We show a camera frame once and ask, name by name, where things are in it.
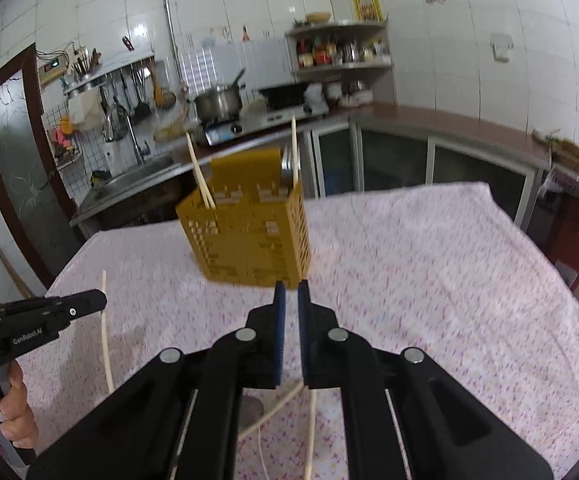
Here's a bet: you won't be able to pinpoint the yellow wall poster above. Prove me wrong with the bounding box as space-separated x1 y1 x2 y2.
352 0 381 22

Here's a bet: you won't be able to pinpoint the yellow hose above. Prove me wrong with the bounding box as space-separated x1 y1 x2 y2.
153 110 190 142

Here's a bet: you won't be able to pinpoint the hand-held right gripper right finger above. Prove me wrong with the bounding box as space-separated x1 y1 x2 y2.
297 279 555 480

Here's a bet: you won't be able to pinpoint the steel faucet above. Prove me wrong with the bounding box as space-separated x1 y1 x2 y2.
103 104 151 166

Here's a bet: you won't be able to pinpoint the steel wall pipe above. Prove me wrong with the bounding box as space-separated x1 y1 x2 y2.
159 0 190 121

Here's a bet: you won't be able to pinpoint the stack of white dishes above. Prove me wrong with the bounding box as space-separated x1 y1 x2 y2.
305 80 375 108

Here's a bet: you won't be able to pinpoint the white corner shelf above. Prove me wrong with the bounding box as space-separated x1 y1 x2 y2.
284 20 394 81

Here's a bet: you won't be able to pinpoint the wooden chopstick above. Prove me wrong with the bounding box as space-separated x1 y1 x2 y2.
239 379 304 436
291 116 300 187
101 270 116 393
303 389 317 480
185 131 211 210
187 135 217 209

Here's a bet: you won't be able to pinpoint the person's left hand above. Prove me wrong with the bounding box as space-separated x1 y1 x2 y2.
0 360 40 451

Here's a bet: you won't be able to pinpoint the row of condiment bottles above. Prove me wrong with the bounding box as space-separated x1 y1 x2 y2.
295 35 387 67

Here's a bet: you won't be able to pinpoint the hanging kitchen utensils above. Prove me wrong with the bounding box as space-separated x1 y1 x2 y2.
98 62 177 126

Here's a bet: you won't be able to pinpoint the white hanging bag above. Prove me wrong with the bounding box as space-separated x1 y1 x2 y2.
66 91 102 132

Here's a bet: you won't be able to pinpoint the steel gas stove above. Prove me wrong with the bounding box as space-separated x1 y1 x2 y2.
196 105 330 147

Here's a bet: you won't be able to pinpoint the red brown cabinet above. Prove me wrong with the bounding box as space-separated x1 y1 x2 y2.
524 180 579 291

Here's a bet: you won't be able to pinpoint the white wire basket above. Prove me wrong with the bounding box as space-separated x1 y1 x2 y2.
44 115 82 171

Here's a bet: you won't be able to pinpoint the steel cooking pot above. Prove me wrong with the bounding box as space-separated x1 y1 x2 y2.
189 67 247 121

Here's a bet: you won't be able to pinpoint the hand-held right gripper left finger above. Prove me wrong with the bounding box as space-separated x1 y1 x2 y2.
26 281 288 480

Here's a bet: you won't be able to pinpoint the floral tablecloth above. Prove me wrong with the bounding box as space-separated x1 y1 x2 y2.
12 181 579 480

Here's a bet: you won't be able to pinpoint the steel wall rack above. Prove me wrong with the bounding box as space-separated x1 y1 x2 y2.
63 52 156 96

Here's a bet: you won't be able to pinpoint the white soap bottle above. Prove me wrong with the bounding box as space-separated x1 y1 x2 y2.
105 140 130 176

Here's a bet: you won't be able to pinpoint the rack cup of chopsticks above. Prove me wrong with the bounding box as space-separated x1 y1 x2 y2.
72 46 104 77

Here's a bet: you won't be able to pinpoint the black wok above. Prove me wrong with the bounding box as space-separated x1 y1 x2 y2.
256 81 315 108

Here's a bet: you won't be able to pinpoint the steel sink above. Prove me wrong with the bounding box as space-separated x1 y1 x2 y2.
82 157 182 206

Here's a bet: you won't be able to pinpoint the wooden stick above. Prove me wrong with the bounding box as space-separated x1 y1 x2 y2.
0 245 35 300

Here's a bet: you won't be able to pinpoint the brown framed glass door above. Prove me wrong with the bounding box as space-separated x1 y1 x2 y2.
0 44 82 301

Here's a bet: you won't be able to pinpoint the yellow slotted utensil holder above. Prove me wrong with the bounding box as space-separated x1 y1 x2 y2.
175 147 314 291

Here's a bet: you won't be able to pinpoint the beige electrical box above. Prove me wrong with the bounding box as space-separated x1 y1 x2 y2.
38 57 70 86

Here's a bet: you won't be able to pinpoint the kitchen counter cabinet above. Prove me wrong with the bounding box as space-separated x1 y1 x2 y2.
69 102 560 241

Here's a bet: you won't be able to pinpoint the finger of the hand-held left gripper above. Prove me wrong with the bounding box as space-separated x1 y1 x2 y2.
0 289 108 332

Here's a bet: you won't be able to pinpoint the white wall socket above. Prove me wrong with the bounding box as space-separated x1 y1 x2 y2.
489 32 514 63

